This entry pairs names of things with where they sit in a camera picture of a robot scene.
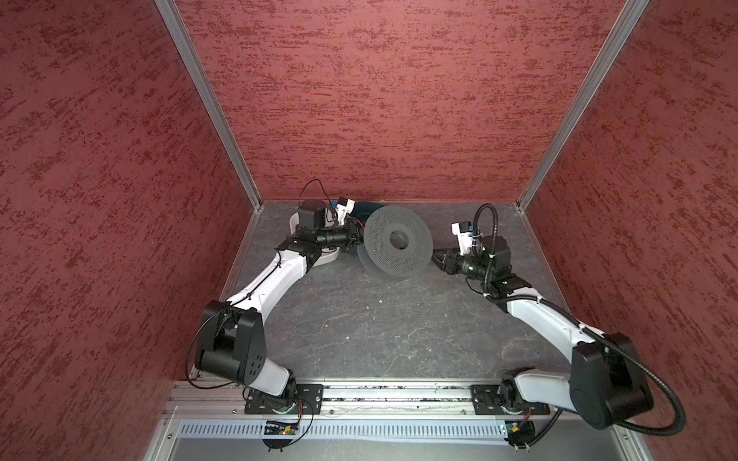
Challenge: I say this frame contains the right base circuit board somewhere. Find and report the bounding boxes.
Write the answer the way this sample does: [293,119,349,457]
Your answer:
[505,421,536,449]

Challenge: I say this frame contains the left base circuit board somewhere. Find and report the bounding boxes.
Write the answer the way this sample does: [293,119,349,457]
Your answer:
[261,421,301,451]

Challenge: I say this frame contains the base circuit board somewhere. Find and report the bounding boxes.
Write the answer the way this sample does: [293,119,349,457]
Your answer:
[261,421,301,451]
[505,421,536,449]

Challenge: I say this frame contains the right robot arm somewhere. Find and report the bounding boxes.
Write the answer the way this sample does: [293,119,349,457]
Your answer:
[432,240,653,429]

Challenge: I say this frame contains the left aluminium corner post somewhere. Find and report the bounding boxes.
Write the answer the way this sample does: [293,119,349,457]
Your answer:
[155,0,263,212]

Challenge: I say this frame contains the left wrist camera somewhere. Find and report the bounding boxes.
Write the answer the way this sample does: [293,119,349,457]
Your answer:
[334,197,356,226]

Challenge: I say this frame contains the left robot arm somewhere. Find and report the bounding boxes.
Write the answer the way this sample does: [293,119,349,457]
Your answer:
[190,197,363,414]

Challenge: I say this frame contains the right aluminium corner post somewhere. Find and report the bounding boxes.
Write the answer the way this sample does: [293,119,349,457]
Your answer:
[516,0,650,214]

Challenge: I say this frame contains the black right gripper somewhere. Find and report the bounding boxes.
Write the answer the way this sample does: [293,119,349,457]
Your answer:
[425,246,491,282]

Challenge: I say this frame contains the black cable spool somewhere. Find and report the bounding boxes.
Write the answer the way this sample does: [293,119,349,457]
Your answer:
[357,206,434,282]

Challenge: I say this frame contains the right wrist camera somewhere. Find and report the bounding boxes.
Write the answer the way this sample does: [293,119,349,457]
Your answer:
[451,221,479,255]

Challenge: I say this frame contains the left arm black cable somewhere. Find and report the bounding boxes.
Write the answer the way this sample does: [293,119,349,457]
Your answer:
[183,177,341,391]

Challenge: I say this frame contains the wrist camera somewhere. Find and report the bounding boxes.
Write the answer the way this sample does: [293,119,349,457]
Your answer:
[334,197,356,226]
[451,221,479,255]

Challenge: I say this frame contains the aluminium corner post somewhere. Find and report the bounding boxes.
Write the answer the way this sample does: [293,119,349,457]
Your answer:
[516,0,650,214]
[155,0,263,212]

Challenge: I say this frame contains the teal plastic tray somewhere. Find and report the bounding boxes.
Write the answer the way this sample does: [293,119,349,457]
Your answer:
[352,202,384,216]

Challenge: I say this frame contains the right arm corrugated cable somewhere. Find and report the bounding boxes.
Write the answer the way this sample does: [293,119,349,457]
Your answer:
[464,202,687,449]

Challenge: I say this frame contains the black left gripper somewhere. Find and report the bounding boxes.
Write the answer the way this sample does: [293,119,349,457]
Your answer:
[316,217,378,251]

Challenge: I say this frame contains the white plastic tray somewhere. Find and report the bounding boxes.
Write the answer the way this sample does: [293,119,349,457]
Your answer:
[289,212,340,267]

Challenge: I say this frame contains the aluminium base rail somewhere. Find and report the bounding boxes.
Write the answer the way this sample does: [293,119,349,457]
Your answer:
[166,376,630,445]

